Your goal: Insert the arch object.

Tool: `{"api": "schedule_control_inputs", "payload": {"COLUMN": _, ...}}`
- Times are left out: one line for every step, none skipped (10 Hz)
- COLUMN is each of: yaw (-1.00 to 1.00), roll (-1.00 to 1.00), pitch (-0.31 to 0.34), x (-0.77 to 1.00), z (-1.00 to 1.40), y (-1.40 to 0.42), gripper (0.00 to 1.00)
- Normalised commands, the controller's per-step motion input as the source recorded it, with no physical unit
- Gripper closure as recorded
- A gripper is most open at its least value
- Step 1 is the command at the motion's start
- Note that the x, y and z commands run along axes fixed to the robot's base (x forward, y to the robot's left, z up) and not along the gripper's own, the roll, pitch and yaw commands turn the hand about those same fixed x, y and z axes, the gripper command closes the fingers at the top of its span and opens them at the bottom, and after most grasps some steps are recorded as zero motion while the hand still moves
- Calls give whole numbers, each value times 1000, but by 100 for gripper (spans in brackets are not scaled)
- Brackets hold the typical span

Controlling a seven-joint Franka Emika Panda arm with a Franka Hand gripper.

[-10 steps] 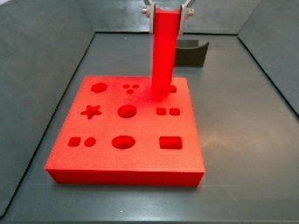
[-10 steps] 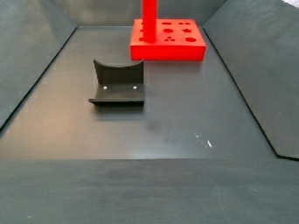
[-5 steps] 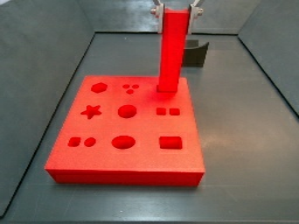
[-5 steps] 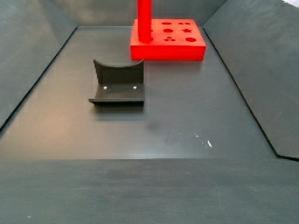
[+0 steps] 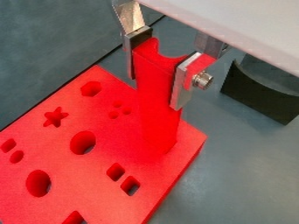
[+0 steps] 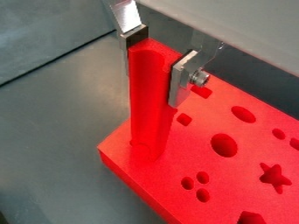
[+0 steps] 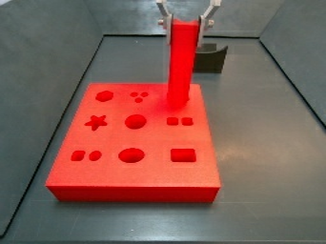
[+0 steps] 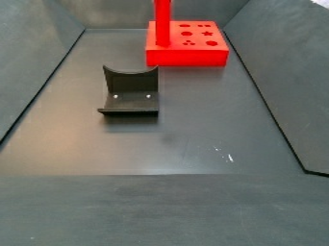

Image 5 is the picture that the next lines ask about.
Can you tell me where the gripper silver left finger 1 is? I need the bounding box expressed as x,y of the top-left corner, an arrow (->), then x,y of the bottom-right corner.
112,0 -> 153,80

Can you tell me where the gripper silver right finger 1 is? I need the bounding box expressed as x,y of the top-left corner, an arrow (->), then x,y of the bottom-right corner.
170,32 -> 230,110

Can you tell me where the red double-arch peg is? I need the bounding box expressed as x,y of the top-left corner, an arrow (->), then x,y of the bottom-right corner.
132,37 -> 218,155

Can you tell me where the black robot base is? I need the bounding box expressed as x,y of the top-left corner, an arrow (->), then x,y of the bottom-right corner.
220,54 -> 299,125

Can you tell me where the red shape-sorting board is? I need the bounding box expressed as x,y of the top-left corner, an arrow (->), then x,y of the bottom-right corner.
0,66 -> 207,224

